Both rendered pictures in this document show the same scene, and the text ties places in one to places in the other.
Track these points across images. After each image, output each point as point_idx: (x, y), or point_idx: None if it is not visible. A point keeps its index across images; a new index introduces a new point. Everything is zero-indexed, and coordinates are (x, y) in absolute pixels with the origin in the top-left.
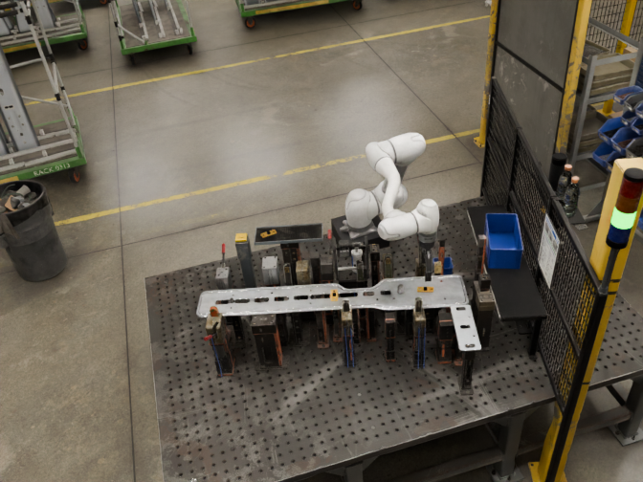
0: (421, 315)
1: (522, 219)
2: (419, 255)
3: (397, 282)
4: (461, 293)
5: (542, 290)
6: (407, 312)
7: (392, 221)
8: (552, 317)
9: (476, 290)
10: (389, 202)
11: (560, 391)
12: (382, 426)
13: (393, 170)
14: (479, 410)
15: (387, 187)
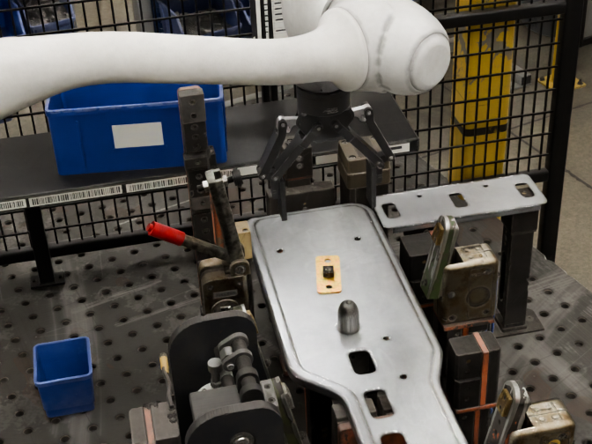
0: (471, 250)
1: None
2: (238, 235)
3: (304, 338)
4: (325, 212)
5: (144, 218)
6: (315, 413)
7: (411, 5)
8: (239, 204)
9: (307, 189)
10: (267, 39)
11: (506, 159)
12: None
13: (57, 34)
14: (574, 299)
15: (158, 59)
